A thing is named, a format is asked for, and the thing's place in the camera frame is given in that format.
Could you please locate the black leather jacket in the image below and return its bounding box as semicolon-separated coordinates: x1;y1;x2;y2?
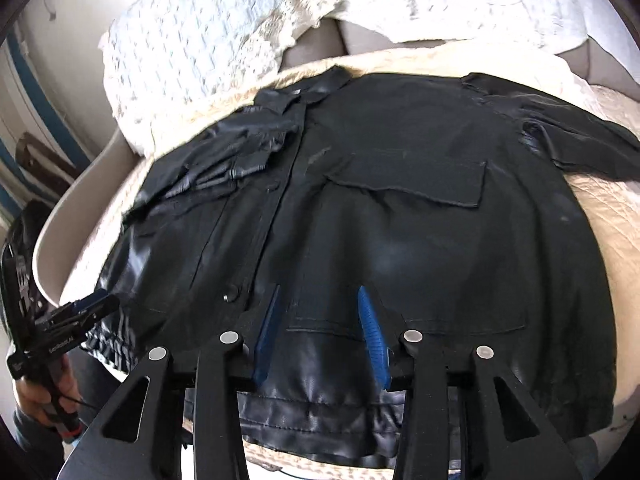
86;67;639;468

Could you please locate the person's left hand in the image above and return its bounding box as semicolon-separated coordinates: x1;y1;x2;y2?
13;356;80;427

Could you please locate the grey upholstered headboard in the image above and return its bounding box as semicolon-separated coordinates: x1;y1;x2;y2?
280;18;639;101

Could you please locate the white lace pillow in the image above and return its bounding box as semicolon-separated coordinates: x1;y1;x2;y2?
99;0;341;156

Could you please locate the white embossed pillow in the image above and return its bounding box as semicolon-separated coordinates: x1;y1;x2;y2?
333;0;624;53

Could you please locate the beige bed frame edge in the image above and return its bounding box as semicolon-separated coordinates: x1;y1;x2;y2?
32;130;140;306

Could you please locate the brown wooden object by wall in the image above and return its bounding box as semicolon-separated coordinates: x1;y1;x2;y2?
15;132;81;196

